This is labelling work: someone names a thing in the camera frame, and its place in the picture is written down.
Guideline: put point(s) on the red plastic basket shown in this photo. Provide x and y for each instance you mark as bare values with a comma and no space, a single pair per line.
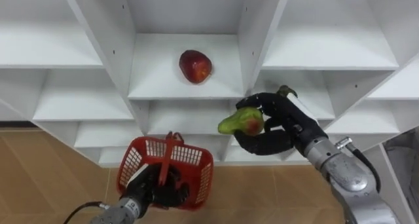
196,171

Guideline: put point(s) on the green pear soft toy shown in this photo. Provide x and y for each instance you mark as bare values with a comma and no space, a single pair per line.
240,120

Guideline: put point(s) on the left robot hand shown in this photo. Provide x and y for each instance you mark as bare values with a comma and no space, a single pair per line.
147,188

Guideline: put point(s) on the red apple soft toy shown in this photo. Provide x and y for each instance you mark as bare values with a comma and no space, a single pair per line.
194,67

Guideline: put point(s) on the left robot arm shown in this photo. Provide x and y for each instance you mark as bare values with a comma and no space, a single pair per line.
121,212

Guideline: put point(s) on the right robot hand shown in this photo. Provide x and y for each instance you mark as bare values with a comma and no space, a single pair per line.
284,119

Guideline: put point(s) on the white shelf unit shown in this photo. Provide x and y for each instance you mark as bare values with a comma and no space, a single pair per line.
183,83

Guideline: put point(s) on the dark green soft toy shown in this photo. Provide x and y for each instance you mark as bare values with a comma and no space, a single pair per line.
286,90

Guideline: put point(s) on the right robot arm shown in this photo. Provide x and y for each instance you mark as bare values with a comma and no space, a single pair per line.
353,184

